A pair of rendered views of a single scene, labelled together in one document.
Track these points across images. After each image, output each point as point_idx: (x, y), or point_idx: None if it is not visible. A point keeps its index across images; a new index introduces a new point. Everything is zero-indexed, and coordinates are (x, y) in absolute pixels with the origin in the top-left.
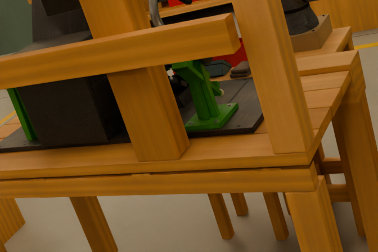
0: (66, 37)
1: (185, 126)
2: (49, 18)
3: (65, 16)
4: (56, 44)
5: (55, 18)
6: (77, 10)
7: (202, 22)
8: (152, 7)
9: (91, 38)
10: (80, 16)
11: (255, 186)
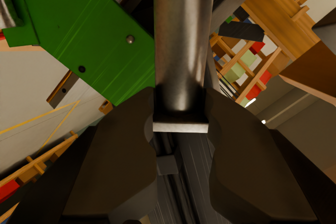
0: (224, 12)
1: None
2: (213, 61)
3: (212, 61)
4: None
5: (212, 60)
6: (212, 67)
7: None
8: (209, 22)
9: None
10: (210, 57)
11: None
